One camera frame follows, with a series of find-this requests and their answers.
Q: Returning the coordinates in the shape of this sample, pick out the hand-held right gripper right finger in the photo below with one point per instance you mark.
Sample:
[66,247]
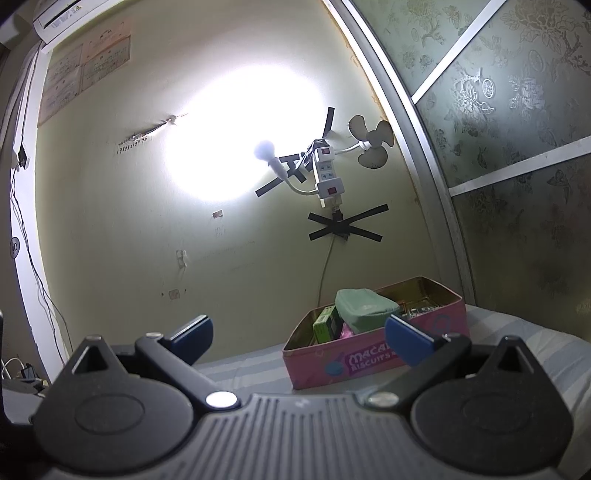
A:
[408,341]

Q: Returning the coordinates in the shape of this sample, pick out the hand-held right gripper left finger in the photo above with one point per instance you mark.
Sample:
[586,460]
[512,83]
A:
[194,339]

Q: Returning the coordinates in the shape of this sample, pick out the mint green pouch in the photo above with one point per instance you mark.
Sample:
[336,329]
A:
[364,309]

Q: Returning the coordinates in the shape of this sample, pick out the pink zip wallet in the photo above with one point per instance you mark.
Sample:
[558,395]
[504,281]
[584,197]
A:
[348,332]

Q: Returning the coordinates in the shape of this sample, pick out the pink biscuit tin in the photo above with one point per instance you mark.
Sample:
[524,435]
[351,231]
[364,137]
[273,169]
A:
[332,364]

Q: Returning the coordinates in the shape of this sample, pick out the long green box blue logo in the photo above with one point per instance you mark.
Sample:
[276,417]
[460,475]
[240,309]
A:
[328,330]

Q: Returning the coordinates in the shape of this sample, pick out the small white plug-in fan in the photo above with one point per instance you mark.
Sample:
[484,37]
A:
[374,157]

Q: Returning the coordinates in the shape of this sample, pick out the white power strip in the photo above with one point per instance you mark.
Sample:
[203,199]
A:
[325,170]

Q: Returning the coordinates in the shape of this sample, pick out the round door sticker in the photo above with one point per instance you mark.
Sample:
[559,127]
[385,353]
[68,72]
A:
[14,248]

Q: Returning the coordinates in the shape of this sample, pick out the white gooseneck lamp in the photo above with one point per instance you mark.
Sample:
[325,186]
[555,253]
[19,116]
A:
[265,150]

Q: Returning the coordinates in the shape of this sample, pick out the frosted floral wardrobe door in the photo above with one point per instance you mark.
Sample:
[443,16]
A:
[508,138]

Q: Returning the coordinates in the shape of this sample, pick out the white air conditioner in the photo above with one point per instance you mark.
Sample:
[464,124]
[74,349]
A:
[60,16]

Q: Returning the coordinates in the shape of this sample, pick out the small white wall sticker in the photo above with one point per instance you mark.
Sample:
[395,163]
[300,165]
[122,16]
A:
[174,293]

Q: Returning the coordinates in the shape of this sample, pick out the clear wall hook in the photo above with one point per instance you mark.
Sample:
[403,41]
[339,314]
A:
[181,258]

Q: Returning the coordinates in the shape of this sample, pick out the dark wall plug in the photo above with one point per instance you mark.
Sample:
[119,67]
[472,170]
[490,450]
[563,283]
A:
[23,157]

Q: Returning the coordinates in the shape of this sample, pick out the wall notice sheets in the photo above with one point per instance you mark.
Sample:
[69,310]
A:
[92,60]

